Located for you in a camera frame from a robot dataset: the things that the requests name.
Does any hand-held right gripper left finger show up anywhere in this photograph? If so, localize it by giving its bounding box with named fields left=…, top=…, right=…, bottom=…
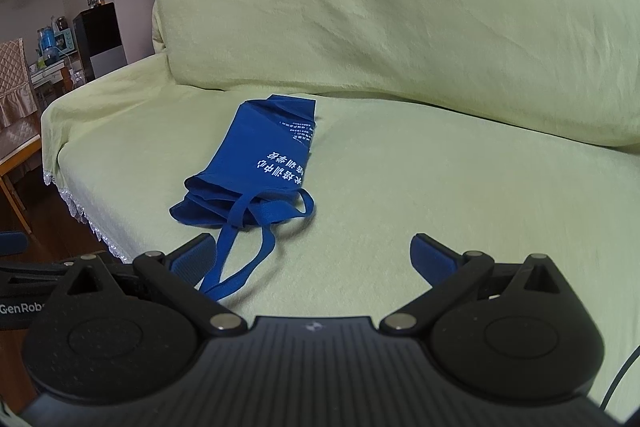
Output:
left=50, top=233, right=246, bottom=338

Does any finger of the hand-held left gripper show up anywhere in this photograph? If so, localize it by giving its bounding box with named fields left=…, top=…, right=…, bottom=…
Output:
left=0, top=258, right=76, bottom=297
left=0, top=231, right=27, bottom=257

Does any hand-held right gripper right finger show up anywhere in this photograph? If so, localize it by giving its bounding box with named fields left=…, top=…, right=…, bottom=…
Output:
left=380, top=233, right=576, bottom=338

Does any blue shopping bag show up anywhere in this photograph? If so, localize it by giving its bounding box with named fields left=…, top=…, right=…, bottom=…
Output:
left=169, top=93, right=319, bottom=305

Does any wooden chair with quilted cover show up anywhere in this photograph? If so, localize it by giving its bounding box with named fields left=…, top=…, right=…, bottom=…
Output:
left=0, top=38, right=45, bottom=220

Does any cluttered side table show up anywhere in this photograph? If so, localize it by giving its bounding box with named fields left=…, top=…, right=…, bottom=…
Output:
left=29, top=54, right=76, bottom=108

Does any blue water jug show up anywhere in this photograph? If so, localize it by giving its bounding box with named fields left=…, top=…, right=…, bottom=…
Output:
left=37, top=26, right=57, bottom=59

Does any pale green microwave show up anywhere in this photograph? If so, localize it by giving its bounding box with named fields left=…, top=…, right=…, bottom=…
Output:
left=52, top=31, right=77, bottom=54

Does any black and white refrigerator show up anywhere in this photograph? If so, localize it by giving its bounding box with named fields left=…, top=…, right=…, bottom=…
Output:
left=73, top=3, right=124, bottom=81

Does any green covered sofa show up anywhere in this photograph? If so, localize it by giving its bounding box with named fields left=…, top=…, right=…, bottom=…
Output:
left=40, top=0, right=640, bottom=408

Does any black cable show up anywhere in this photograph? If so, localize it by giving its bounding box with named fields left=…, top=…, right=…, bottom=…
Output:
left=597, top=346, right=640, bottom=425

